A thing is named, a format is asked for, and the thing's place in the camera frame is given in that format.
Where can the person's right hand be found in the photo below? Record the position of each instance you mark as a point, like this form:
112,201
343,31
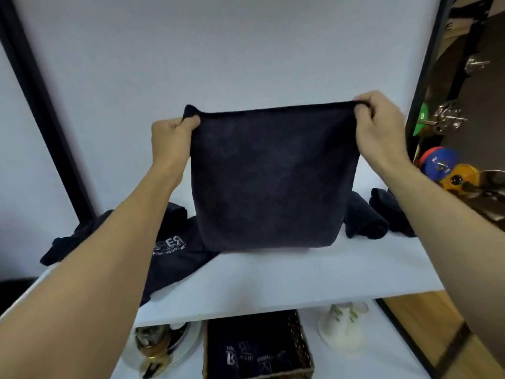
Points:
382,134

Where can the person's left hand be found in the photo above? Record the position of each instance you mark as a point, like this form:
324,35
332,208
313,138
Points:
171,146

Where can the dark navy printed towel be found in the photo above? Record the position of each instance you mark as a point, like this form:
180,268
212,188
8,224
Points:
394,213
365,221

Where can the plain dark navy towel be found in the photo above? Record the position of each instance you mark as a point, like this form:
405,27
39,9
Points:
272,181

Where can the heap of dark navy towels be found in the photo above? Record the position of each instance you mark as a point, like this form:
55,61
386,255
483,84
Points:
177,264

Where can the woven wicker basket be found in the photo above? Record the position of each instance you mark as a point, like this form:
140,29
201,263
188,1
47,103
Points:
303,351

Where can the person's right forearm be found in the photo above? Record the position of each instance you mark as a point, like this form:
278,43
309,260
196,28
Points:
453,232

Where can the person's left forearm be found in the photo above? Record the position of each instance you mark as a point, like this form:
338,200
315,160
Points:
79,280

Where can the green weight plate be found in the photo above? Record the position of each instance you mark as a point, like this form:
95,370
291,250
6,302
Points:
420,118

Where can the red weight plate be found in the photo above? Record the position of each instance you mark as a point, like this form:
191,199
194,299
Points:
426,155

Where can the chrome barbell sleeve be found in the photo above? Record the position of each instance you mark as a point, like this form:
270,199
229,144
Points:
449,116
475,63

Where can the gold black object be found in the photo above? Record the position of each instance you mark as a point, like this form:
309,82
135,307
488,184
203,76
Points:
158,343

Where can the black metal shelf leg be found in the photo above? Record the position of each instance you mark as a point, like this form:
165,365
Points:
406,339

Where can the black metal bar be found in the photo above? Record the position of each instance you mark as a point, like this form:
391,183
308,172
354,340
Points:
453,351

